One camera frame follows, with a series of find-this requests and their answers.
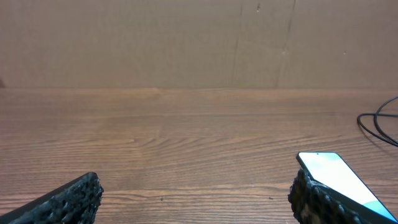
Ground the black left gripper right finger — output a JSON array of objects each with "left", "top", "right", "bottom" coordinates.
[{"left": 287, "top": 168, "right": 369, "bottom": 224}]

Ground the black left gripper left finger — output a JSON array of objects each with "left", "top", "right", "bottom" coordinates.
[{"left": 1, "top": 172, "right": 104, "bottom": 224}]

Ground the blue Samsung Galaxy smartphone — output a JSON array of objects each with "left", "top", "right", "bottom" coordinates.
[{"left": 297, "top": 152, "right": 397, "bottom": 223}]

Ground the black USB charging cable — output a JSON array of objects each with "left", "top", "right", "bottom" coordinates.
[{"left": 356, "top": 95, "right": 398, "bottom": 148}]

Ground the brown cardboard backdrop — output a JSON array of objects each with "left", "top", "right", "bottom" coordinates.
[{"left": 1, "top": 0, "right": 397, "bottom": 88}]

